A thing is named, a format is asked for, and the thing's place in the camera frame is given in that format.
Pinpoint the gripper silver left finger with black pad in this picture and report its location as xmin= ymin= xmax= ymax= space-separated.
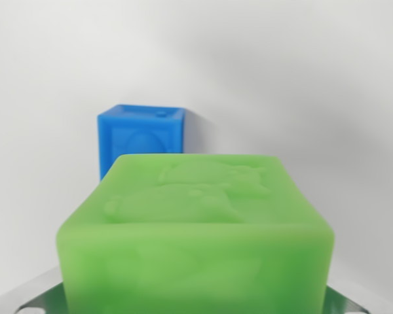
xmin=0 ymin=266 xmax=67 ymax=314

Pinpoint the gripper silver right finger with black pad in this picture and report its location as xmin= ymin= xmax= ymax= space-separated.
xmin=323 ymin=283 xmax=371 ymax=314

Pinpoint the green embossed cube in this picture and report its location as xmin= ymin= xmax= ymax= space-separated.
xmin=55 ymin=153 xmax=336 ymax=314

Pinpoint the blue embossed cube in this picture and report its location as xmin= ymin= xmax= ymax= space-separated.
xmin=96 ymin=103 xmax=187 ymax=182

